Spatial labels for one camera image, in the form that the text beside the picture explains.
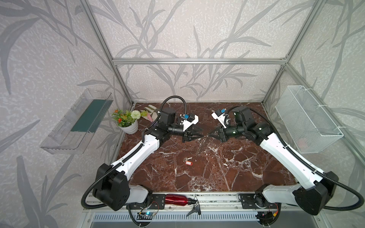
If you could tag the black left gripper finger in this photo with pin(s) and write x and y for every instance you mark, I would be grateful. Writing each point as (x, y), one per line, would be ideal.
(196, 130)
(194, 137)

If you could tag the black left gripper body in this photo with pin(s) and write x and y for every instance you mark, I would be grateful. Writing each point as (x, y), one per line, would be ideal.
(186, 133)

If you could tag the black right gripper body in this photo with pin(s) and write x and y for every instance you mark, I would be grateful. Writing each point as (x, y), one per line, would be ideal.
(221, 133)

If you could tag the red capped key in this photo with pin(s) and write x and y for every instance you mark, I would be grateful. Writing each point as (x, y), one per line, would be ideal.
(188, 162)

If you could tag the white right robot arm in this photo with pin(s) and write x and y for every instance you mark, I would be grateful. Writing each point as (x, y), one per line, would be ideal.
(311, 192)

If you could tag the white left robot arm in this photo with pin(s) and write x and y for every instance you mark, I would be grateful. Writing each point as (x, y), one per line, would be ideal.
(112, 188)

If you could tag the beige and grey garden glove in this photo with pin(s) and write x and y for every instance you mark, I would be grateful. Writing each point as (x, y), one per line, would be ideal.
(149, 113)

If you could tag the white ribbed plant pot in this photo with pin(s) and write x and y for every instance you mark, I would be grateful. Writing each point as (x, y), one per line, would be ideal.
(132, 129)

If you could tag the artificial green plant with flowers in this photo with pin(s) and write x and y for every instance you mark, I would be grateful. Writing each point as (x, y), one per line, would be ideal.
(126, 118)

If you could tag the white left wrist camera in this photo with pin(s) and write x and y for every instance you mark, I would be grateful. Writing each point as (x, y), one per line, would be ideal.
(188, 121)

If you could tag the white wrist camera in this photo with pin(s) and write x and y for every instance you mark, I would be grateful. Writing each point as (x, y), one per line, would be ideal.
(188, 121)
(221, 116)

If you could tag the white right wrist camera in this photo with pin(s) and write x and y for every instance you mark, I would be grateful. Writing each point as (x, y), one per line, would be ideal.
(221, 116)

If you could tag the white wire mesh basket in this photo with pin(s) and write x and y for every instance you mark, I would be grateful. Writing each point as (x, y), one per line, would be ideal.
(310, 126)

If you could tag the clear plastic wall tray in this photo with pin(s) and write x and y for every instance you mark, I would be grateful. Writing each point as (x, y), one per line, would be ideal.
(76, 129)

